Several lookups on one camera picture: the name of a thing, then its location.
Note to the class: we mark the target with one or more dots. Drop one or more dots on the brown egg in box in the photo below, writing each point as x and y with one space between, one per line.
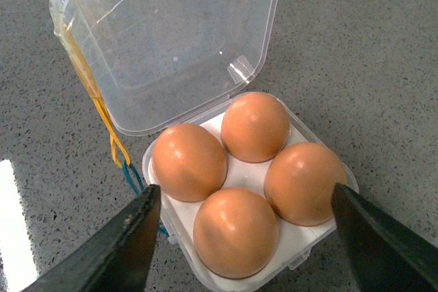
189 162

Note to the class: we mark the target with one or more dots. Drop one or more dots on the brown box egg right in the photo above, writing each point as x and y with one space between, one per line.
300 181

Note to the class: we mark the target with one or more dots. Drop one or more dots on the blue rubber band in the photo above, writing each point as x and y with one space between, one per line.
132 177

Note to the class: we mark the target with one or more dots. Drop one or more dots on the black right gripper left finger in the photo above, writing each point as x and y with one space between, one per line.
117 258

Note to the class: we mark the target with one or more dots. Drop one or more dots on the brown box egg back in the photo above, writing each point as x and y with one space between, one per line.
255 127

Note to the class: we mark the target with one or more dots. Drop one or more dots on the clear plastic egg box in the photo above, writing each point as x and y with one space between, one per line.
158 63

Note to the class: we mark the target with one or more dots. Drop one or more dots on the brown top egg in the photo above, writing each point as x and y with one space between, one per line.
235 233

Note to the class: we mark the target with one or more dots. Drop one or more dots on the yellow rubber band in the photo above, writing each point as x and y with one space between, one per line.
118 151

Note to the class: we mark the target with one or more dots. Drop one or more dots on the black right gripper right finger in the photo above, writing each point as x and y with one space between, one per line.
384 254

